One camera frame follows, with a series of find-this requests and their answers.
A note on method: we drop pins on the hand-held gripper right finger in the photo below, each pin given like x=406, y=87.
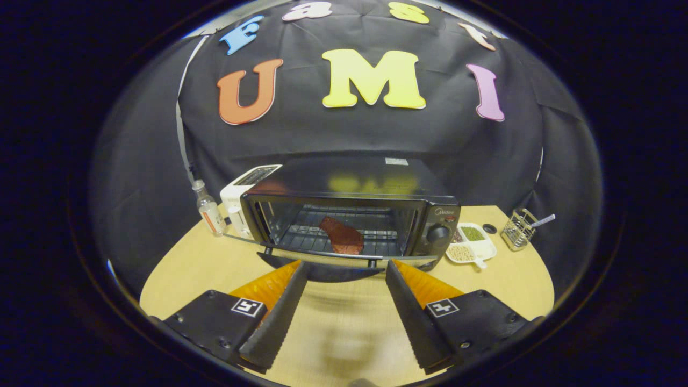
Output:
x=414, y=317

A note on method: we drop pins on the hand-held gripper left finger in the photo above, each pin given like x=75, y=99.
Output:
x=279, y=317

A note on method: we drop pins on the brown meat slice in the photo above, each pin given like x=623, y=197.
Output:
x=343, y=236

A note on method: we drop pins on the black toaster oven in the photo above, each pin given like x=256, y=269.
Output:
x=349, y=174

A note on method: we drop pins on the white toaster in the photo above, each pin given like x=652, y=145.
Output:
x=234, y=201

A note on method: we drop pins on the white divided dish with grains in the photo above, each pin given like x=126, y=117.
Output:
x=478, y=248

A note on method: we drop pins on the small black round cap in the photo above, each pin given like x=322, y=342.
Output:
x=489, y=228

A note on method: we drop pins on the small clear bottle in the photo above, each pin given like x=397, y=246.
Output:
x=210, y=215

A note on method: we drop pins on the metal spoon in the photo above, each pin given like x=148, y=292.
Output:
x=544, y=220

